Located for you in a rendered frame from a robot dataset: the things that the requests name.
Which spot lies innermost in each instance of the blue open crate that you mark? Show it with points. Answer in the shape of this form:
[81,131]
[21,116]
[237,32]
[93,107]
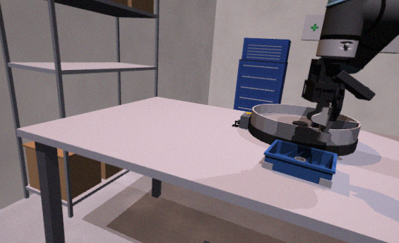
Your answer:
[316,169]

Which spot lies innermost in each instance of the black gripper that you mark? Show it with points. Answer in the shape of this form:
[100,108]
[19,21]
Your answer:
[328,89]

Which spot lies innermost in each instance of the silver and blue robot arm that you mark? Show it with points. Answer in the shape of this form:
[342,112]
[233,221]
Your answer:
[343,36]

